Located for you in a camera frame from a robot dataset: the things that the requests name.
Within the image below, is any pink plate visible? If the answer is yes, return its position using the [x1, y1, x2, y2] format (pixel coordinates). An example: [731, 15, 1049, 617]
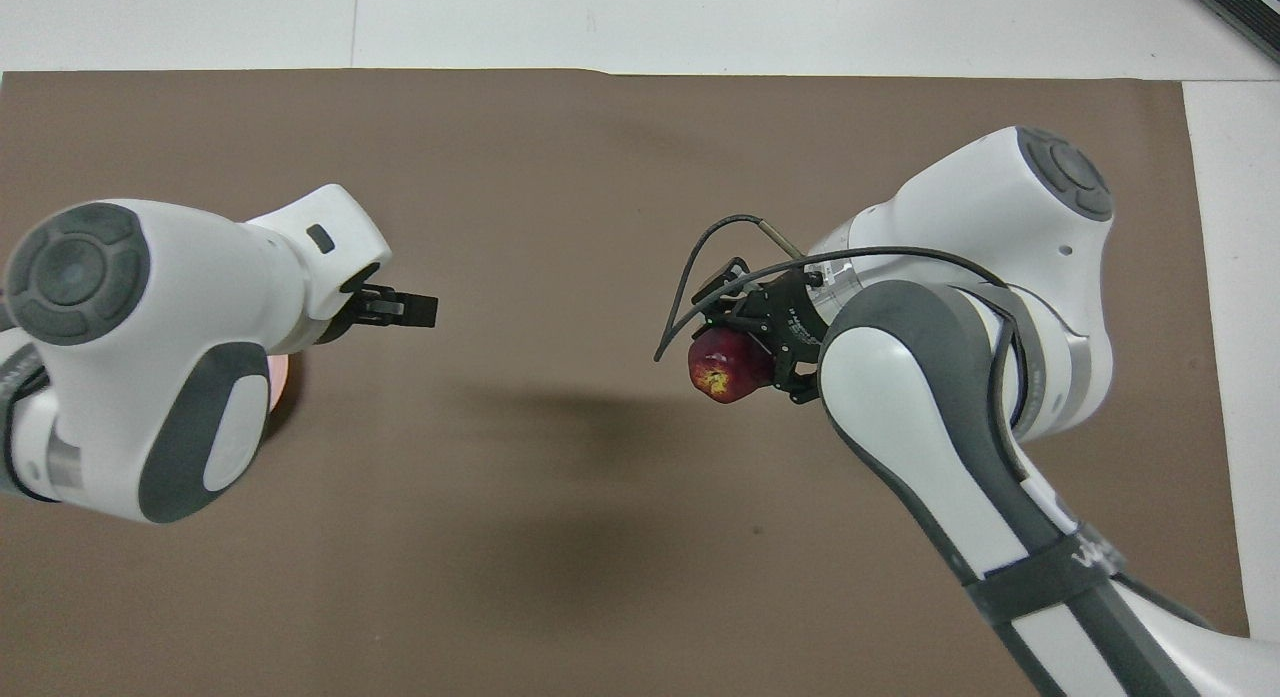
[264, 355, 294, 416]

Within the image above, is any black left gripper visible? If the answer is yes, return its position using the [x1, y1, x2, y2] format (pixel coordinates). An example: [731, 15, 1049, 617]
[320, 265, 440, 346]

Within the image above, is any brown table mat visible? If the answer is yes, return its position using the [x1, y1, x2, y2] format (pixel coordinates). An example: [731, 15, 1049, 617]
[0, 69, 1251, 697]

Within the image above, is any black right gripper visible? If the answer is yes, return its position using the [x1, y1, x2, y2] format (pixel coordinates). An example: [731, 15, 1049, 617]
[700, 259, 831, 406]

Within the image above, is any dark ribbed device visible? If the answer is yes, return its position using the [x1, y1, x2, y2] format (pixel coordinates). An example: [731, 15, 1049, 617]
[1190, 0, 1280, 36]

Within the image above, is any dark red apple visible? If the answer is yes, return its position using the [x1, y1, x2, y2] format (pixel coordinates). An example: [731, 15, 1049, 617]
[687, 327, 777, 406]

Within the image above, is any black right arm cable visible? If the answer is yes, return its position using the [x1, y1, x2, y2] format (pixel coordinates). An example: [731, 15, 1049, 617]
[654, 214, 1031, 428]

